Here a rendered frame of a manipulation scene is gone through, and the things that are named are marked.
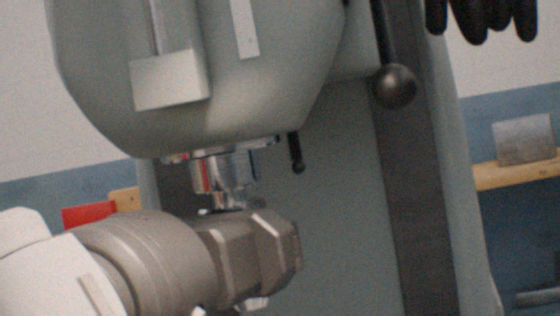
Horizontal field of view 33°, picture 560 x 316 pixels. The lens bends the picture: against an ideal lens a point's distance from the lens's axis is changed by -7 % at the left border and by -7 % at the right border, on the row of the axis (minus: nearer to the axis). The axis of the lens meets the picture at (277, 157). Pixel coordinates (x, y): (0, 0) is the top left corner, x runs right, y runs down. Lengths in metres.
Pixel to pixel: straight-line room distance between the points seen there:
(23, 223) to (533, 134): 3.96
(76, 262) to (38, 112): 4.74
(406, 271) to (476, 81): 3.85
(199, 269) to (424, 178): 0.52
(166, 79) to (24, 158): 4.73
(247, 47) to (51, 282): 0.20
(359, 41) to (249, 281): 0.24
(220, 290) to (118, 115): 0.13
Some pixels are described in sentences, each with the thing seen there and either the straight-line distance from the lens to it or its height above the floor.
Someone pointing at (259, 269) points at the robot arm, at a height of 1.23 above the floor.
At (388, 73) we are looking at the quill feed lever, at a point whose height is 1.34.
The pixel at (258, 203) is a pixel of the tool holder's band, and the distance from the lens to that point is 0.69.
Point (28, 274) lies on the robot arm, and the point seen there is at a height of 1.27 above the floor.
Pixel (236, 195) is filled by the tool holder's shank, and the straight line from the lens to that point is 0.69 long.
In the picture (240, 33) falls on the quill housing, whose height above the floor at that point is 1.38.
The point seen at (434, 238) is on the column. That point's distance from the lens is 1.07.
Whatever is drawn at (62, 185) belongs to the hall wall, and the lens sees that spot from 5.21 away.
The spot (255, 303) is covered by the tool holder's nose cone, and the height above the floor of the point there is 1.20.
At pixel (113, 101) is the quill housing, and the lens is 0.63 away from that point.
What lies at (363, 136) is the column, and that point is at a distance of 1.06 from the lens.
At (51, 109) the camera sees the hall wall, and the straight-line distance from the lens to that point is 5.22.
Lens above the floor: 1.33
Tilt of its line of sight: 3 degrees down
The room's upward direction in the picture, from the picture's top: 11 degrees counter-clockwise
